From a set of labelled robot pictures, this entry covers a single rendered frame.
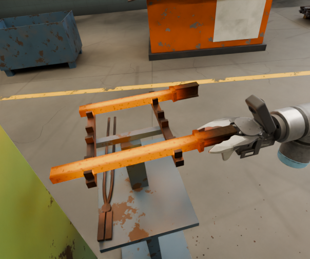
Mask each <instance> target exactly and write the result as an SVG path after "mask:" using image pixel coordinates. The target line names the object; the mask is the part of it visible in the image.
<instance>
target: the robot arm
mask: <svg viewBox="0 0 310 259"><path fill-rule="evenodd" d="M245 102H246V104H247V106H248V108H249V110H250V111H251V113H252V115H253V117H254V119H252V118H248V117H224V118H220V119H217V120H214V121H213V122H210V123H208V124H206V125H204V126H202V127H200V128H198V129H197V130H198V131H199V132H202V131H206V130H211V129H214V128H219V127H223V126H227V125H233V127H234V128H235V129H236V130H237V133H236V134H234V135H233V136H231V138H230V139H229V140H227V141H223V142H222V143H220V144H215V145H214V146H213V147H212V148H211V149H210V150H209V151H208V152H209V153H210V154H220V153H221V154H222V158H223V160H224V161H226V160H228V159H229V158H230V156H231V155H232V153H233V152H234V151H235V152H236V153H237V154H238V155H241V156H240V159H242V158H246V157H250V156H253V155H258V153H259V150H260V149H261V148H263V147H267V146H271V145H274V143H275V141H277V142H280V143H281V145H280V147H279V148H278V153H277V155H278V158H279V159H280V161H281V162H283V163H284V164H285V165H287V166H289V167H292V168H297V169H301V168H304V167H306V166H307V165H308V164H310V102H307V103H303V104H299V105H295V106H290V107H286V108H281V109H277V110H273V111H271V112H269V110H268V108H267V106H266V103H265V102H264V100H262V99H260V98H258V97H257V96H255V95H254V94H252V95H250V96H249V97H248V98H246V99H245ZM250 152H254V153H253V154H251V155H247V156H245V154H246V153H250Z"/></svg>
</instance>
